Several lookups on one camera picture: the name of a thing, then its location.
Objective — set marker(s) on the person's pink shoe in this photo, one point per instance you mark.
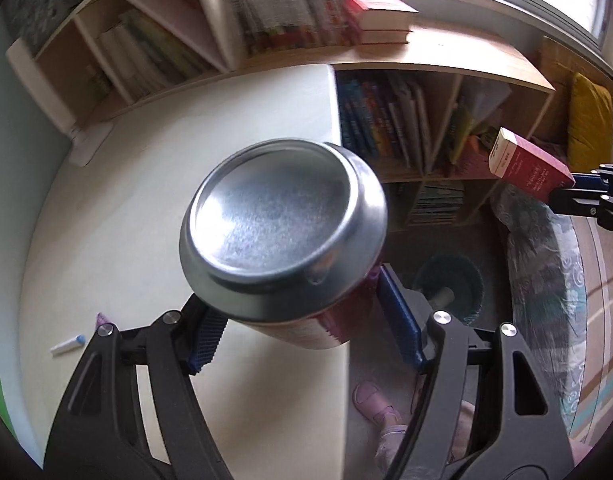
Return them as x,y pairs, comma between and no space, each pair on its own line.
371,400

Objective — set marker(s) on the yellow cushion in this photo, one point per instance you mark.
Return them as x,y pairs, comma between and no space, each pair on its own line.
589,120

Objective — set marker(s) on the stack of flat books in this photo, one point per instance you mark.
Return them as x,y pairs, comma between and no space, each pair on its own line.
436,202

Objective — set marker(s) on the red drink can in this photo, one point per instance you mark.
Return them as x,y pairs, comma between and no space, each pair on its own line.
266,220

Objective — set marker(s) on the row of pale books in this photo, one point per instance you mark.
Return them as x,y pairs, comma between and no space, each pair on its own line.
146,55

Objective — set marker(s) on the person's leg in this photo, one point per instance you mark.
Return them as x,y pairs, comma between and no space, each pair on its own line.
391,440

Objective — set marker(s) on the small maroon box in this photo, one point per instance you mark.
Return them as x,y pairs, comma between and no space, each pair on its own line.
531,167

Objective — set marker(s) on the dark patterned wall picture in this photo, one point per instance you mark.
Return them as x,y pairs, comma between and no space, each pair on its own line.
41,5

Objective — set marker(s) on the wooden bookshelf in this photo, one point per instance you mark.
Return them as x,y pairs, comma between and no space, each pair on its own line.
436,62

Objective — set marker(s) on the dark teal trash bin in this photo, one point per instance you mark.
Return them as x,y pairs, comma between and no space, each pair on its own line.
466,280

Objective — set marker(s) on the thin red book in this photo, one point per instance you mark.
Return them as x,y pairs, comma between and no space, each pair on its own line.
386,36

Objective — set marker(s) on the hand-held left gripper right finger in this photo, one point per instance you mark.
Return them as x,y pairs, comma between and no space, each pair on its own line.
399,315

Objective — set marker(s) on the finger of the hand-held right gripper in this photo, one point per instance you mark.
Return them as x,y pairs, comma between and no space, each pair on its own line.
611,177
581,202

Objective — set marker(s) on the patterned grey blanket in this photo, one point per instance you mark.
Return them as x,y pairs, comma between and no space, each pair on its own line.
541,270

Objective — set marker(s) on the thick red book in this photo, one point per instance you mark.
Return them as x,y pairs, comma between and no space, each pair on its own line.
381,10

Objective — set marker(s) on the row of colourful books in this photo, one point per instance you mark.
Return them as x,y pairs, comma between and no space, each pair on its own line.
286,5

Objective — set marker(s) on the row of blue and red books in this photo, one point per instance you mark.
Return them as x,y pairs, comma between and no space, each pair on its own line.
381,120

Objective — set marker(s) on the small white tube blue cap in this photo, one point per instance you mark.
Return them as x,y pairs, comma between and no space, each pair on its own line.
66,345

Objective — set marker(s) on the striped floor mat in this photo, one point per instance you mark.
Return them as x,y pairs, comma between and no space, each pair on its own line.
601,335

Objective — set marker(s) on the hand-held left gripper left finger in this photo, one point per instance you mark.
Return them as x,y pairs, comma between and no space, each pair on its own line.
206,340

